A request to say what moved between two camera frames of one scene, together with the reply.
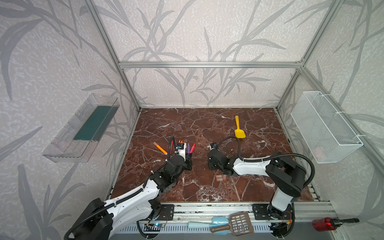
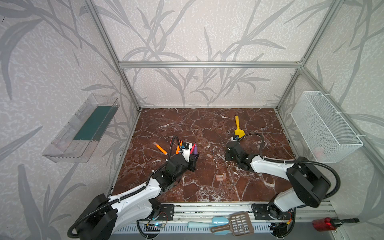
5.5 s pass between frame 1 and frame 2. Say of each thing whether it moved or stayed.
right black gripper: moved
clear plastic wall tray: stayed
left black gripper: stayed
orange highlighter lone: stayed
